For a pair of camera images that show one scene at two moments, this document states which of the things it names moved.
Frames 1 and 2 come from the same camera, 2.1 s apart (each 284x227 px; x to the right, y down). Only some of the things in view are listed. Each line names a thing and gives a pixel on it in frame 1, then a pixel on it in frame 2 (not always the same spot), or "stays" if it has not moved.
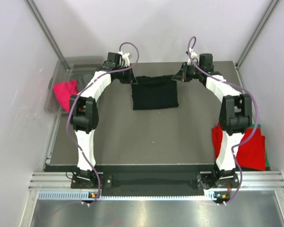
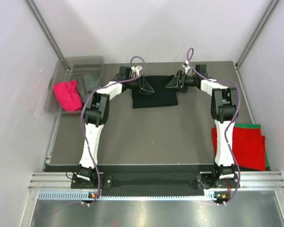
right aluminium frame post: x=264 y=20 stays
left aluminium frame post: x=46 y=30 stays
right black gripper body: x=192 y=73 -> x=187 y=82
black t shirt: x=155 y=92 stays
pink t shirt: x=64 y=91 stays
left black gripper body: x=124 y=76 -> x=137 y=85
